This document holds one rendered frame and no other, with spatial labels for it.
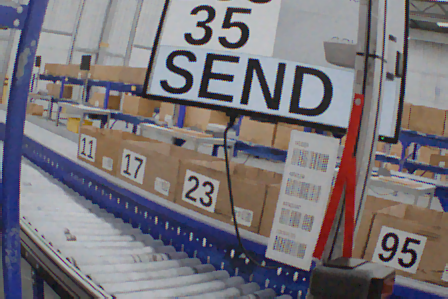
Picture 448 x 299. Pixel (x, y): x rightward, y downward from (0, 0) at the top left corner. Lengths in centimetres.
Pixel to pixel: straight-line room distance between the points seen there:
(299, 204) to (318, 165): 6
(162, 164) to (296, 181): 117
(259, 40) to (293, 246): 35
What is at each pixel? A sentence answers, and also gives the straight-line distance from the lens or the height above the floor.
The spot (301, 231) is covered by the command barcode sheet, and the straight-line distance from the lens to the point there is 70.
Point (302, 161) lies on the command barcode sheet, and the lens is 70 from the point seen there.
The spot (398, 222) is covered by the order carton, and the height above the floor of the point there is 104.
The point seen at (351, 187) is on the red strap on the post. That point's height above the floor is 118.
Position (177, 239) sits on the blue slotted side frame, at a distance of 174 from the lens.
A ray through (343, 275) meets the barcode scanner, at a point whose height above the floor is 108.
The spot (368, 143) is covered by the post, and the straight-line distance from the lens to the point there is 65.
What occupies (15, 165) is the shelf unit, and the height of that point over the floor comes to 116.
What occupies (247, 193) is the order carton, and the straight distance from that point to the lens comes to 154.
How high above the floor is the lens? 126
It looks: 3 degrees down
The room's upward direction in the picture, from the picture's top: 10 degrees clockwise
